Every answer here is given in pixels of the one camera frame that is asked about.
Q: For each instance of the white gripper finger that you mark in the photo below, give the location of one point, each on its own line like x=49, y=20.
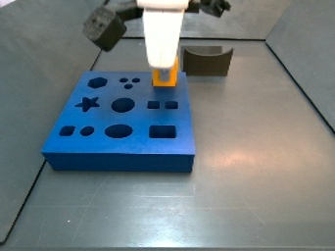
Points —
x=161, y=21

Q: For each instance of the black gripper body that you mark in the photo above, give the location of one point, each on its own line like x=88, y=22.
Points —
x=104, y=26

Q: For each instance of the orange arch object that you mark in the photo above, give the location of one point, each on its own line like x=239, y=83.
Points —
x=164, y=78

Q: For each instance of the dark grey curved holder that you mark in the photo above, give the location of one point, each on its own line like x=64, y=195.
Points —
x=205, y=60

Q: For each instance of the blue foam shape-sorter block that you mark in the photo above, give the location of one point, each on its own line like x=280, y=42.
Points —
x=121, y=125

